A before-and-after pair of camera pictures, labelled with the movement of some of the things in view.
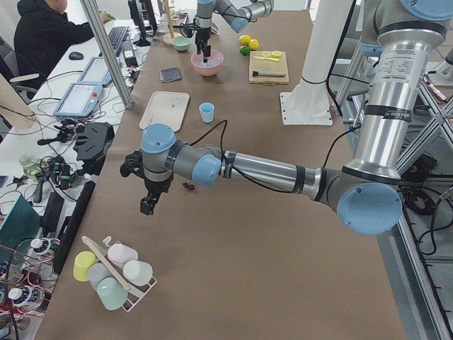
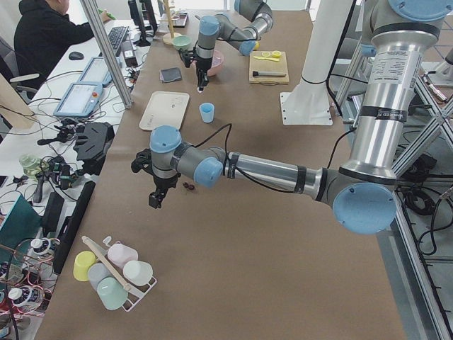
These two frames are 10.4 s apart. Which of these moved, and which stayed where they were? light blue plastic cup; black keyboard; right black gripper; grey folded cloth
Moved: right black gripper
Stayed: light blue plastic cup; grey folded cloth; black keyboard
